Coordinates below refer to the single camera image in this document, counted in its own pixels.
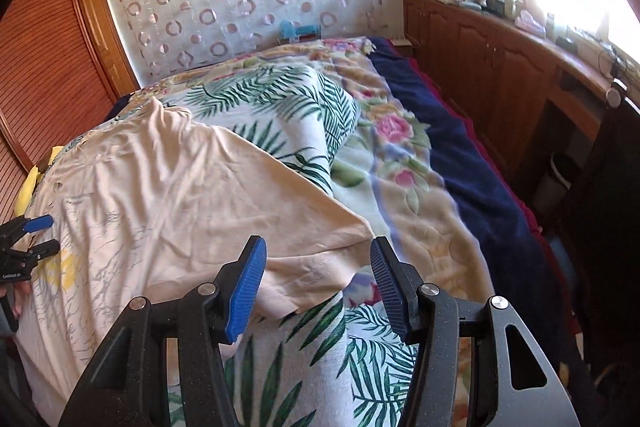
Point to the navy blue blanket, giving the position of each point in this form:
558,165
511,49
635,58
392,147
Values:
475,187

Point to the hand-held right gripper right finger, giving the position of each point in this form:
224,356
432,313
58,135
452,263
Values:
392,294

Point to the palm leaf print sheet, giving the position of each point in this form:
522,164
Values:
300,117

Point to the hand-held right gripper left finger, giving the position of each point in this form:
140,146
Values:
245,294

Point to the wooden louvred wardrobe door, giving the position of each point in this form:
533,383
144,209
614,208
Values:
50,82

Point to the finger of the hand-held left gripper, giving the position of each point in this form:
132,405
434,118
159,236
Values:
45,249
39,223

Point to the floral blanket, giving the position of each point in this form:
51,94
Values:
400,167

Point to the wooden cabinet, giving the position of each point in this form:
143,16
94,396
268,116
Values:
465,52

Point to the person's left hand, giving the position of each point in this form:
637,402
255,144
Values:
21,299

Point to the silver round webcam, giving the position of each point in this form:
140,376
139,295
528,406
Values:
615,94

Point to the black chair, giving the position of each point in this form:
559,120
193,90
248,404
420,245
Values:
605,232

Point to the peach cloth garment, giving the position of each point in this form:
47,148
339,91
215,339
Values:
175,207

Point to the yellow cloth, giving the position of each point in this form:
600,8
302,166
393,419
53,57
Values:
30,192

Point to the small blue device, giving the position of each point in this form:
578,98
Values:
297,32

